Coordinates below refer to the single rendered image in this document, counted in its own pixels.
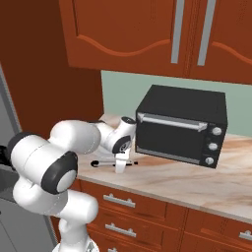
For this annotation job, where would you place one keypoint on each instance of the grey steel appliance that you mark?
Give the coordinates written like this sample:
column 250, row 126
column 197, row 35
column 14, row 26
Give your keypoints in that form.
column 13, row 226

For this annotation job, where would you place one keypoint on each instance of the black tongs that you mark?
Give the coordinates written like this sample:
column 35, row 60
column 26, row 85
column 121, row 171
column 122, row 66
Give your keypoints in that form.
column 101, row 162

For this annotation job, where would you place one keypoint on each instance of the black toaster oven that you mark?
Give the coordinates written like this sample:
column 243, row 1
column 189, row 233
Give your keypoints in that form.
column 183, row 101

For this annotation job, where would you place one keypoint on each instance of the silver oven knob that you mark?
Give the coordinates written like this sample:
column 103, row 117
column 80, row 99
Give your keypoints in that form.
column 213, row 146
column 209, row 160
column 217, row 131

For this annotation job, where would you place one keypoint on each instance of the brown drawer front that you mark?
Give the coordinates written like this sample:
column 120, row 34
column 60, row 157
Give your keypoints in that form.
column 154, row 231
column 151, row 206
column 210, row 244
column 213, row 226

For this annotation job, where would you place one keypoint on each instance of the black oven door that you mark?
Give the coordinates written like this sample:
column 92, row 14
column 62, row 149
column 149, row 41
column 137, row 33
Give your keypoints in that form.
column 167, row 139

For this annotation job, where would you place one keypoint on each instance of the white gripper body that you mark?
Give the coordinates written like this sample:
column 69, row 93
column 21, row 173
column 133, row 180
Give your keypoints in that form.
column 120, row 164

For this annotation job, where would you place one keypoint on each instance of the brown wall cupboard door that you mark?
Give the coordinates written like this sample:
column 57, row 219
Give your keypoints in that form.
column 233, row 36
column 124, row 29

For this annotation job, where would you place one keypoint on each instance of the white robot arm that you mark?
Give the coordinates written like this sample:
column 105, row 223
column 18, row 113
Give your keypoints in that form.
column 39, row 157

